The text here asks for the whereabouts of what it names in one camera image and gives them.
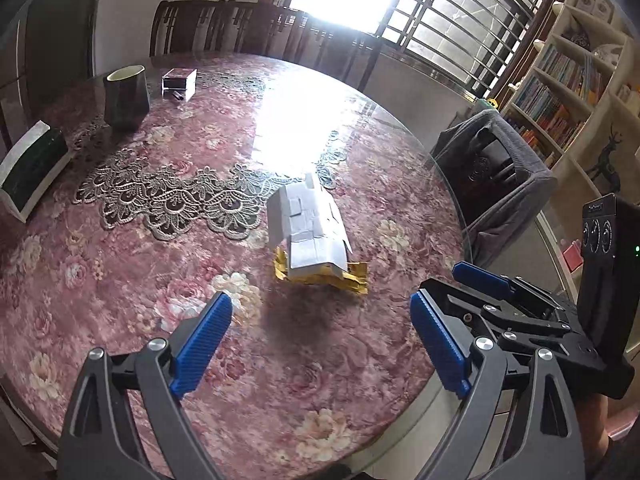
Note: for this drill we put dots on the small silver box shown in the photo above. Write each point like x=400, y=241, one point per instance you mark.
x=179, y=80

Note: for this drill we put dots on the green and white tissue box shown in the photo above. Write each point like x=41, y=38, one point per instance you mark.
x=30, y=175

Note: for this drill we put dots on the pink floral tablecloth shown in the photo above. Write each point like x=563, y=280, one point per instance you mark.
x=75, y=285

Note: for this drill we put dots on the dark square cup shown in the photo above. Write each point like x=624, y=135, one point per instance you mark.
x=125, y=100

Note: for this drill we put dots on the window with metal grille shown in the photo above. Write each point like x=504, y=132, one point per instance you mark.
x=450, y=20

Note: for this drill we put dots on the dark wooden door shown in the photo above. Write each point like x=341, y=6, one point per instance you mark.
x=55, y=25

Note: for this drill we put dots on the yellow paper packet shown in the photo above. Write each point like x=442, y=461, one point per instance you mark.
x=345, y=282

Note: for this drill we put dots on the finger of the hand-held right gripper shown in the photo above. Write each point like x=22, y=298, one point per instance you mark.
x=480, y=310
x=480, y=277

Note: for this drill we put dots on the row of colourful books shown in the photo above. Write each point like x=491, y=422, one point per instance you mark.
x=535, y=142
x=570, y=70
x=550, y=110

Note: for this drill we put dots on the person's right forearm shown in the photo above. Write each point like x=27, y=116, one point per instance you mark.
x=597, y=430

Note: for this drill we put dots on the lace doily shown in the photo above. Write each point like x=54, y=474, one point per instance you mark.
x=190, y=200

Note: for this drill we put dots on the white cardboard packaging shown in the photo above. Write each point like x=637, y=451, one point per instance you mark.
x=310, y=225

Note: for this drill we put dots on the dark wooden dining chair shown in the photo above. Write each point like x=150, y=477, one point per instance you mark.
x=487, y=160
x=260, y=30
x=185, y=25
x=340, y=55

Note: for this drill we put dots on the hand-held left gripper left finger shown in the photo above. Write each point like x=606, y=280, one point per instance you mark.
x=200, y=350

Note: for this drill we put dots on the cream bookshelf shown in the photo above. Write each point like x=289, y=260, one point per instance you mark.
x=625, y=110

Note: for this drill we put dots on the chair with grey cloth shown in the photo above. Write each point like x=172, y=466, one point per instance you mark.
x=525, y=195

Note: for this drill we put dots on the round glass-topped dining table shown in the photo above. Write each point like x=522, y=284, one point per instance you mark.
x=350, y=385

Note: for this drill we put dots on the dark animal figurine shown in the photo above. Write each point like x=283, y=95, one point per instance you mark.
x=607, y=152

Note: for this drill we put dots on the red box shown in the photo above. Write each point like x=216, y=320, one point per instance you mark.
x=572, y=255

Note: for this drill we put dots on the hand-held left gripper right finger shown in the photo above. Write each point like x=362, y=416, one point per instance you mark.
x=440, y=345

